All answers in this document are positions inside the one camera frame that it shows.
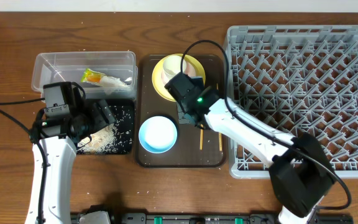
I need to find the wooden chopstick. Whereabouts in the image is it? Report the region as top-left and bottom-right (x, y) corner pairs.
(216, 83), (223, 153)
(200, 124), (204, 151)

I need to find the plastic wrapper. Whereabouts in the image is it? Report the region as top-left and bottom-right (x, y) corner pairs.
(81, 68), (129, 93)

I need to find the light blue bowl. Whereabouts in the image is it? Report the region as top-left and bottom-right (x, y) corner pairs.
(138, 116), (178, 154)

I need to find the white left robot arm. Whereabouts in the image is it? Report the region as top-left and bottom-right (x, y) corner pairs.
(25, 100), (116, 224)

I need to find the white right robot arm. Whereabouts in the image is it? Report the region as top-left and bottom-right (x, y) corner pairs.
(172, 87), (336, 223)

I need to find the grey plastic dishwasher rack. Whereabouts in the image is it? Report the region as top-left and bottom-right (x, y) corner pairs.
(224, 25), (358, 179)

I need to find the spilled rice pile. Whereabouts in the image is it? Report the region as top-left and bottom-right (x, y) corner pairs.
(78, 105), (134, 154)

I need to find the cream cup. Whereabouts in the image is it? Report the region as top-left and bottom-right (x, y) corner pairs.
(163, 55), (186, 82)

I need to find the black tray bin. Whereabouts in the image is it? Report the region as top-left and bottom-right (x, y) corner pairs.
(73, 98), (136, 156)

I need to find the brown serving tray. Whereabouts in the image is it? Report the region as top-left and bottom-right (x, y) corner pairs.
(134, 55), (226, 168)

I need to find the yellow plate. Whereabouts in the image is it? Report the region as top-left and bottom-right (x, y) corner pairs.
(152, 54), (206, 102)

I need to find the clear plastic bin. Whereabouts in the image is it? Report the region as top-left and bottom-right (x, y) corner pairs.
(32, 51), (138, 100)

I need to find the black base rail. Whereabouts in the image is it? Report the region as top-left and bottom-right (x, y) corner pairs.
(70, 212), (354, 224)

